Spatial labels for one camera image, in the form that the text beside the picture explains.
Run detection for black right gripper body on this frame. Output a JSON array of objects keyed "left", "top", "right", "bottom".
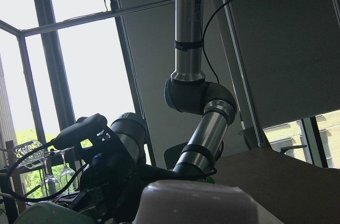
[{"left": 76, "top": 125, "right": 148, "bottom": 219}]

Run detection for green cup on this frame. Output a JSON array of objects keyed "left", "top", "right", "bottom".
[{"left": 14, "top": 201, "right": 96, "bottom": 224}]

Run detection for pink cup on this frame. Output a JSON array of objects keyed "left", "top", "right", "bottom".
[{"left": 133, "top": 180, "right": 281, "bottom": 223}]

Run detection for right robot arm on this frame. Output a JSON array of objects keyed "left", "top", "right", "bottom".
[{"left": 72, "top": 0, "right": 259, "bottom": 223}]

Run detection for wine glass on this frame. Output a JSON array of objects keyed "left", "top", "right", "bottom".
[
  {"left": 41, "top": 152, "right": 61, "bottom": 197},
  {"left": 59, "top": 151, "right": 78, "bottom": 194}
]

